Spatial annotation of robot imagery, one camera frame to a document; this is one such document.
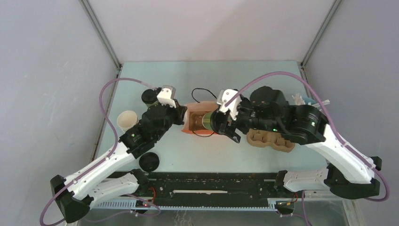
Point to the blue cup of stirrers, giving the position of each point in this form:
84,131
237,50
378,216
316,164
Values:
299,100

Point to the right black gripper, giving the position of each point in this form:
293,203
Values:
232,124

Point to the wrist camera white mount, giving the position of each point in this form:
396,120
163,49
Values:
228,101
166,96

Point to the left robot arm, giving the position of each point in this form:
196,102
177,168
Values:
78,193

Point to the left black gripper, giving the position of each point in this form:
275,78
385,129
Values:
179,112

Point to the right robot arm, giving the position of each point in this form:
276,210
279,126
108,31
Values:
348,174

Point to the stack of black lids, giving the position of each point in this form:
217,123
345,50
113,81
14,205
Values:
149,162

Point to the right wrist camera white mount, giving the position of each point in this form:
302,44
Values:
228,101

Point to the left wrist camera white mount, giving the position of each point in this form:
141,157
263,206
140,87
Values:
166,96

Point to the orange paper bag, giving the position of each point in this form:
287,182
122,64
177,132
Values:
201,106

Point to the stack of paper cups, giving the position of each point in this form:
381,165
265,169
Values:
126,120

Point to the brown pulp cup carrier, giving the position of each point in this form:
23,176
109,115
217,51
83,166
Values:
263,139

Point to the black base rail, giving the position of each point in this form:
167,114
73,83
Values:
214,190

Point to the black coffee cup lid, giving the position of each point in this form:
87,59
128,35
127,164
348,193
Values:
149,96

